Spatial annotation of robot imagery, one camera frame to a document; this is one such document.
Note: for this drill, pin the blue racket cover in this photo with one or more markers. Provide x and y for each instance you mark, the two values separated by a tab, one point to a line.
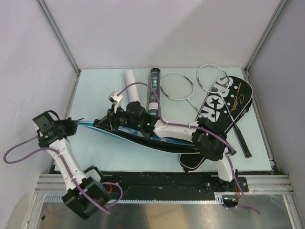
134	136

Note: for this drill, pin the black racket cover gold script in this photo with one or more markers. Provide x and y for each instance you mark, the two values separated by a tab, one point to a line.
239	97

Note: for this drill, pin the white racket centre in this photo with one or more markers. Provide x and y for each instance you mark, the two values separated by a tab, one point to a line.
178	87

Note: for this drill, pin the right aluminium frame post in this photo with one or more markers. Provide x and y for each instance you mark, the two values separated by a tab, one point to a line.
275	18

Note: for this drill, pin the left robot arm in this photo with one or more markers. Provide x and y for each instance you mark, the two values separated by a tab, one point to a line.
85	195

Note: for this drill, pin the white racket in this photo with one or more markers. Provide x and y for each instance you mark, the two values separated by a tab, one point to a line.
208	73
178	87

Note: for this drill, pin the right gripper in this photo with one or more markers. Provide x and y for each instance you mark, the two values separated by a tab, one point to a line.
110	121

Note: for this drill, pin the light green table mat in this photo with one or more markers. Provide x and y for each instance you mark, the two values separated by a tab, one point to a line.
109	153

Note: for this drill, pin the black racket cover front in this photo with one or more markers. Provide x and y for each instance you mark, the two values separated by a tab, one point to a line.
212	109

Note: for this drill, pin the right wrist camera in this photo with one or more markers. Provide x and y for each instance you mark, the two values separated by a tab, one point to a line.
116	100

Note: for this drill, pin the aluminium frame post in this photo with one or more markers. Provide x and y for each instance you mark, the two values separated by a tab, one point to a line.
57	33
275	18

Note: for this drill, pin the white shuttlecock tube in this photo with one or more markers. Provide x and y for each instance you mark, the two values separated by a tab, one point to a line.
132	90

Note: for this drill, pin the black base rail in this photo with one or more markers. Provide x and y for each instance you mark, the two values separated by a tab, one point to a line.
160	186

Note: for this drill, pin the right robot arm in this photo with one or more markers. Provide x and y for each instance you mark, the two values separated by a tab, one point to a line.
209	145

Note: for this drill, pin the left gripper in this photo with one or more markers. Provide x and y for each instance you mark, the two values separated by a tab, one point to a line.
72	124

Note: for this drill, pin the left aluminium frame post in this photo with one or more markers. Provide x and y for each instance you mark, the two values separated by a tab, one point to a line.
57	33

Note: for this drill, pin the black shuttlecock tube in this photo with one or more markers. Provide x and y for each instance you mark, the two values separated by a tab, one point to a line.
154	83

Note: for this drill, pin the white racket right rear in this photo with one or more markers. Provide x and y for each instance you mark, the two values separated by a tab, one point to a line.
208	73

